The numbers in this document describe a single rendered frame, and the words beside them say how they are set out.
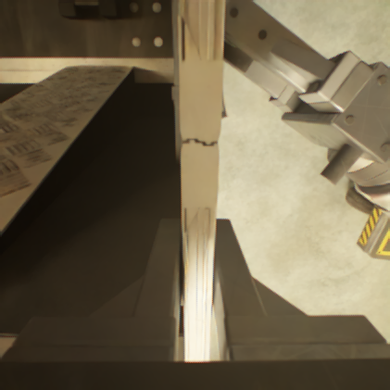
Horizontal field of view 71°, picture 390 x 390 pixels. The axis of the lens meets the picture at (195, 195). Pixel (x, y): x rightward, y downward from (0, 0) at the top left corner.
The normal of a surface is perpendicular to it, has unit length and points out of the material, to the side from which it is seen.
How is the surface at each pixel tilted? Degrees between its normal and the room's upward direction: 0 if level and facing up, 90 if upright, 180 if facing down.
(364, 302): 0
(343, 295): 0
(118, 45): 0
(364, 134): 9
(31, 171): 80
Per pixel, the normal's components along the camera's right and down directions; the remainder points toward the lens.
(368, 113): -0.04, 0.29
